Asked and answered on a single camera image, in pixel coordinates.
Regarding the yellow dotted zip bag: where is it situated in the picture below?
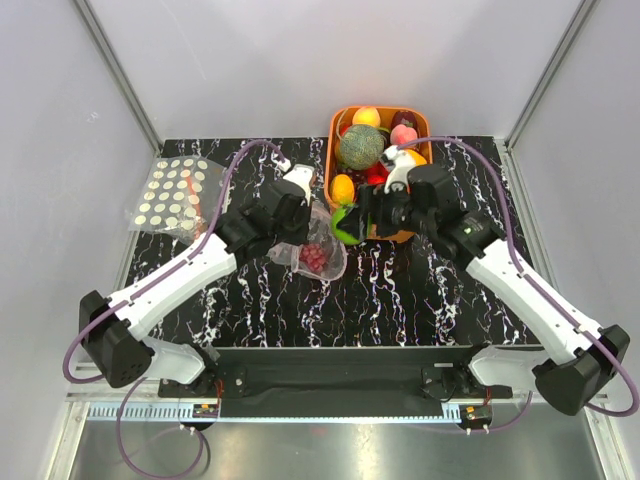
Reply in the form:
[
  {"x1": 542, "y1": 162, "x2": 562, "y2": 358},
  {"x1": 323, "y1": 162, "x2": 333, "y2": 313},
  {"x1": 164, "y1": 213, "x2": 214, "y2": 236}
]
[{"x1": 129, "y1": 156, "x2": 226, "y2": 245}]

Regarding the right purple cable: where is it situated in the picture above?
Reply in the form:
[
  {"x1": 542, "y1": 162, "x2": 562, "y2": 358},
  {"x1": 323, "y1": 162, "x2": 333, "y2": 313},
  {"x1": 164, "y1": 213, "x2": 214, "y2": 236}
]
[{"x1": 394, "y1": 136, "x2": 640, "y2": 417}]

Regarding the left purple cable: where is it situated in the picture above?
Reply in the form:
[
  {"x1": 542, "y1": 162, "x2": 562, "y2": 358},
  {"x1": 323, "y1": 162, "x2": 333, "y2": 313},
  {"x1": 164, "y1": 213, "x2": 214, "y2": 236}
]
[{"x1": 62, "y1": 139, "x2": 294, "y2": 474}]

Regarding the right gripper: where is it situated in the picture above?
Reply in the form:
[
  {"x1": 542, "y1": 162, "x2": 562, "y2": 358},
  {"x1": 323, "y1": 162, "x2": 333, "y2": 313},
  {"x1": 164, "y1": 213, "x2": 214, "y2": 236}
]
[{"x1": 338, "y1": 179, "x2": 435, "y2": 241}]

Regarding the green striped ball fruit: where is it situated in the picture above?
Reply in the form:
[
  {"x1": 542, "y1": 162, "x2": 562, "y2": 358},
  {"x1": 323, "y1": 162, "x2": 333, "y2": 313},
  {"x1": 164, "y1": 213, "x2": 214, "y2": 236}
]
[{"x1": 331, "y1": 205, "x2": 362, "y2": 246}]

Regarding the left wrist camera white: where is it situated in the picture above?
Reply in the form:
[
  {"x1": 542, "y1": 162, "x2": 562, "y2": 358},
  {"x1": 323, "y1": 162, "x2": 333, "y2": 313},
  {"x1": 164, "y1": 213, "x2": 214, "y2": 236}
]
[{"x1": 283, "y1": 164, "x2": 315, "y2": 196}]

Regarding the pink dotted zip bag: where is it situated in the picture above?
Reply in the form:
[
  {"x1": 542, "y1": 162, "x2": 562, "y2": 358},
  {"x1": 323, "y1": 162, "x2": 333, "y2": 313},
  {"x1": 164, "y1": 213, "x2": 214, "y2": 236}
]
[{"x1": 267, "y1": 203, "x2": 347, "y2": 282}]

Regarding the orange plastic basket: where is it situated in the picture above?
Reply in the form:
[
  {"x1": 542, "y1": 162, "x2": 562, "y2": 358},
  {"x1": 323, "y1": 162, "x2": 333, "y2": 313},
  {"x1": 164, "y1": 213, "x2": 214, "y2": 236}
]
[{"x1": 324, "y1": 105, "x2": 431, "y2": 213}]

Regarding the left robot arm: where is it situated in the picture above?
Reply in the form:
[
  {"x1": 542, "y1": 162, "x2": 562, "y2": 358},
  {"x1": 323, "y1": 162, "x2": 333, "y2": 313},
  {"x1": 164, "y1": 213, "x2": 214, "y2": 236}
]
[{"x1": 80, "y1": 176, "x2": 311, "y2": 396}]

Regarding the pink peach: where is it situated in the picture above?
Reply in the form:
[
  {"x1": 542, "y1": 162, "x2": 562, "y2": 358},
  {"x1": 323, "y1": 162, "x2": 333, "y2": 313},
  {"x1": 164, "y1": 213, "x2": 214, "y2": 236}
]
[{"x1": 390, "y1": 124, "x2": 418, "y2": 145}]

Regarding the netted green melon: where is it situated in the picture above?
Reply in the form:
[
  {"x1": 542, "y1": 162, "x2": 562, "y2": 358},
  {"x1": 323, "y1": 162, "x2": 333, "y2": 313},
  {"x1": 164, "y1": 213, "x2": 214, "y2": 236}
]
[{"x1": 339, "y1": 125, "x2": 385, "y2": 171}]

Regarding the yellow red peach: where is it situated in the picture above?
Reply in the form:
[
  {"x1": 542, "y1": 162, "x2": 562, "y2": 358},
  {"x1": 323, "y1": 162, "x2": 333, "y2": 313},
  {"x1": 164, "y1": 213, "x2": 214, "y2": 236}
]
[{"x1": 351, "y1": 106, "x2": 381, "y2": 128}]

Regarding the purple grape bunch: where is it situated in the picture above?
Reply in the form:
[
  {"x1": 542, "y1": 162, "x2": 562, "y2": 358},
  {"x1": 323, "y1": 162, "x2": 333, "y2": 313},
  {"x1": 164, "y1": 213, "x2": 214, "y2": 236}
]
[{"x1": 299, "y1": 244, "x2": 328, "y2": 274}]

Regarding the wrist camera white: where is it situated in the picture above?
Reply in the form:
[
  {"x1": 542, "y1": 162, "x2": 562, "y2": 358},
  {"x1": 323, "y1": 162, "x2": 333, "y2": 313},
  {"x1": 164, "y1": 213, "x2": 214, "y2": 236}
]
[
  {"x1": 283, "y1": 164, "x2": 315, "y2": 196},
  {"x1": 380, "y1": 145, "x2": 416, "y2": 193}
]

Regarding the yellow green mango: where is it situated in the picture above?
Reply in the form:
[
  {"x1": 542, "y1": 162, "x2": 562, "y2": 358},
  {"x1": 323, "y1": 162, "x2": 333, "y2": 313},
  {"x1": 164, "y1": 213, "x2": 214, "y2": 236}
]
[{"x1": 329, "y1": 174, "x2": 355, "y2": 206}]

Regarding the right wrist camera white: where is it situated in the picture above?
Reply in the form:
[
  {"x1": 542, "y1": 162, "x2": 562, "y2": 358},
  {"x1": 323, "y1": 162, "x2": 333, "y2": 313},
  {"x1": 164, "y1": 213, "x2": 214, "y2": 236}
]
[{"x1": 380, "y1": 145, "x2": 416, "y2": 193}]

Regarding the dark red apple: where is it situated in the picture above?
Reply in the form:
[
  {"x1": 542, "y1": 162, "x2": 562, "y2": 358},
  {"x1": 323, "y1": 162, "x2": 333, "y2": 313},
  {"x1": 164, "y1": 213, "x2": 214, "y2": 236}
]
[{"x1": 391, "y1": 110, "x2": 419, "y2": 131}]

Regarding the purple cable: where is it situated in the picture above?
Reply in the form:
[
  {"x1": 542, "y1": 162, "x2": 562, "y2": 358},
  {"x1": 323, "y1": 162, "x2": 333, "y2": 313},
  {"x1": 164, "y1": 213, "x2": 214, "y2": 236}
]
[
  {"x1": 394, "y1": 136, "x2": 640, "y2": 417},
  {"x1": 62, "y1": 139, "x2": 294, "y2": 474}
]

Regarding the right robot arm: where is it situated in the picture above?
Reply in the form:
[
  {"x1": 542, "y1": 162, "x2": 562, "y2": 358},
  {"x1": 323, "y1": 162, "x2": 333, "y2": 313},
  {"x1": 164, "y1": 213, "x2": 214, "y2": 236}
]
[{"x1": 357, "y1": 165, "x2": 639, "y2": 416}]

